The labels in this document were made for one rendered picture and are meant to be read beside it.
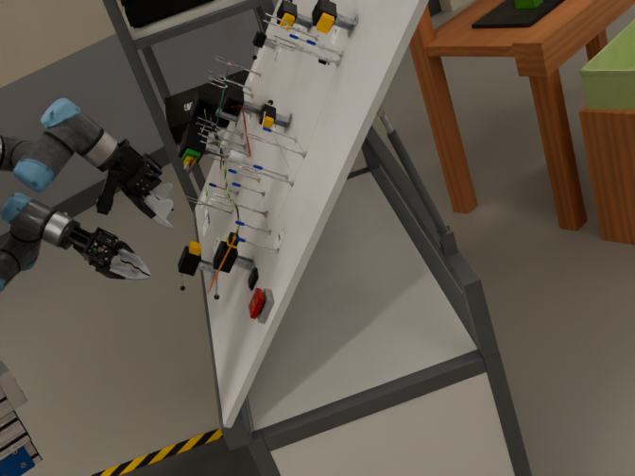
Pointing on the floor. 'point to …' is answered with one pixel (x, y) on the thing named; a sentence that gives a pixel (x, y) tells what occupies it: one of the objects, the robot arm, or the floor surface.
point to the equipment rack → (161, 71)
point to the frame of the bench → (341, 410)
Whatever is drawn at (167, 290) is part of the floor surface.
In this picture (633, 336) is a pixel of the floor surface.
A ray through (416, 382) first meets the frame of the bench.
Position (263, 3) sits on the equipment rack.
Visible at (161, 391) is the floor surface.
